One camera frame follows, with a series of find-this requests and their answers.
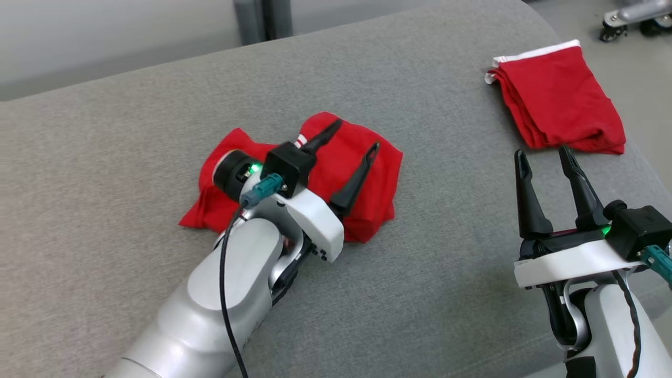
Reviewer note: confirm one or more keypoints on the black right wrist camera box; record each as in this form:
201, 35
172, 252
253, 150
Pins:
640, 231

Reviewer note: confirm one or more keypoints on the black caster wheel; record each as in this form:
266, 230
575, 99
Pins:
613, 33
656, 26

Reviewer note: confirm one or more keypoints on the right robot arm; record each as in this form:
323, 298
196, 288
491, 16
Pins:
604, 325

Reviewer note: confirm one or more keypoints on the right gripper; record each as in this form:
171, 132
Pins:
567, 262

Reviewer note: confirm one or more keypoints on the red garment thin white stripes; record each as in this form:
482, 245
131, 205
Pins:
383, 184

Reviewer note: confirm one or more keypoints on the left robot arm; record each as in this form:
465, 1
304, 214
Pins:
210, 315

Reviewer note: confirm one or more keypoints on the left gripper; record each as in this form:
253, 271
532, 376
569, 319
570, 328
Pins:
315, 220

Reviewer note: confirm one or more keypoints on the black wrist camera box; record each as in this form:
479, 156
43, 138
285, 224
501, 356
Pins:
640, 231
289, 165

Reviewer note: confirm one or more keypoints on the grey partition post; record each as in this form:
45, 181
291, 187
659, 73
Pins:
281, 18
247, 21

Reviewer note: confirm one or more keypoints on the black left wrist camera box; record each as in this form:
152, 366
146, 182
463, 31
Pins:
289, 165

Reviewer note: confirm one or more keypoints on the red tank top white hem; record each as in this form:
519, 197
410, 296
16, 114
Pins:
562, 100

